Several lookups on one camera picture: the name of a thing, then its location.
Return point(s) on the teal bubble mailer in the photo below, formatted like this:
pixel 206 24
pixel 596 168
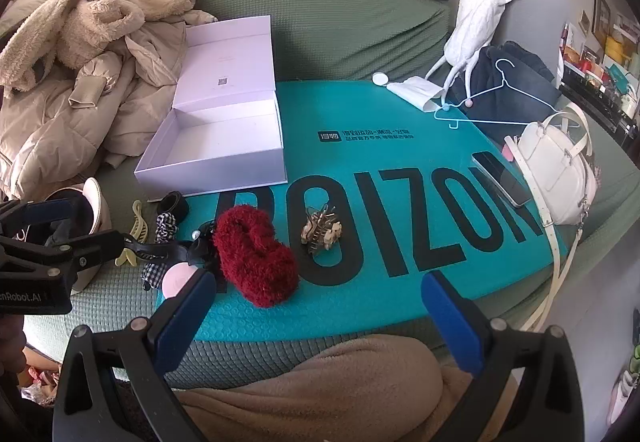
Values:
pixel 400 172

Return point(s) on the white garment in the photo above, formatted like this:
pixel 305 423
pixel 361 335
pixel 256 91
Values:
pixel 480 7

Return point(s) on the beige down jacket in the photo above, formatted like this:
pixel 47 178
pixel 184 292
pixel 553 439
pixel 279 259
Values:
pixel 75 132

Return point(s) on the green sofa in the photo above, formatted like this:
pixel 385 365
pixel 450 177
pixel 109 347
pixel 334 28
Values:
pixel 350 37

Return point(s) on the white tube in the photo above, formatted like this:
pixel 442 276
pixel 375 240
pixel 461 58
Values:
pixel 380 78

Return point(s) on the black wide hair band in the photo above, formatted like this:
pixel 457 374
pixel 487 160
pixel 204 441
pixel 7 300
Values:
pixel 180 209

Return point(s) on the floral patterned cloth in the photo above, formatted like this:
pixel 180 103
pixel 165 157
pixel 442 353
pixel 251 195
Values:
pixel 40 377

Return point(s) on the black cloth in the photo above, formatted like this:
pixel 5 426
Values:
pixel 80 227

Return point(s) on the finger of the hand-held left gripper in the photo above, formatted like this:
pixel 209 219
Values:
pixel 90 247
pixel 50 211

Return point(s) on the pink pouch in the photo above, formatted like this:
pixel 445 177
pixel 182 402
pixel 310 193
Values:
pixel 507 153

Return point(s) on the brown small hair clips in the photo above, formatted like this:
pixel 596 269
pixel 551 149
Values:
pixel 320 229

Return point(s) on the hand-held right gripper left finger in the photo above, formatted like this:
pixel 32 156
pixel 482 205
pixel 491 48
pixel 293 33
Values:
pixel 186 307

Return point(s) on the black smartphone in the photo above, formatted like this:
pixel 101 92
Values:
pixel 500 179

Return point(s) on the cream hair claw clip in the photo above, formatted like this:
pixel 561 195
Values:
pixel 140 222

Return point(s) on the black white checkered scrunchie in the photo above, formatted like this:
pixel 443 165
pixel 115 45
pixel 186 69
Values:
pixel 165 227

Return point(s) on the grey cushion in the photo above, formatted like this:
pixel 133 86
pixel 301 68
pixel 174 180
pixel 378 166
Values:
pixel 530 22

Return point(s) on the red fuzzy scrunchie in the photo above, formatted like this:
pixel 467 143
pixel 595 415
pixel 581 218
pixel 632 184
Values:
pixel 260 262

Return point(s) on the cluttered cabinet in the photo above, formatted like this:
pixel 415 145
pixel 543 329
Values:
pixel 610 67

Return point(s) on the lavender gift box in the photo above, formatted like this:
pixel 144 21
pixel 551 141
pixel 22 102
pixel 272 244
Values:
pixel 225 142

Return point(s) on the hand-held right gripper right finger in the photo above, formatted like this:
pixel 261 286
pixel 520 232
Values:
pixel 450 322

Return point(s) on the pink round compact case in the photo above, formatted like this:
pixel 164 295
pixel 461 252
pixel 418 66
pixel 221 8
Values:
pixel 177 279

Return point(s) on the white handbag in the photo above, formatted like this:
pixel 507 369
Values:
pixel 550 172

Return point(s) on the black hair claw clip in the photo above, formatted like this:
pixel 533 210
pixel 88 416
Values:
pixel 165 249

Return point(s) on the white folded cloth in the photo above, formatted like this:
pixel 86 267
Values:
pixel 415 92

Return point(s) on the cream fleece jacket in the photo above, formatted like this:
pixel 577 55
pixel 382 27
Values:
pixel 75 22

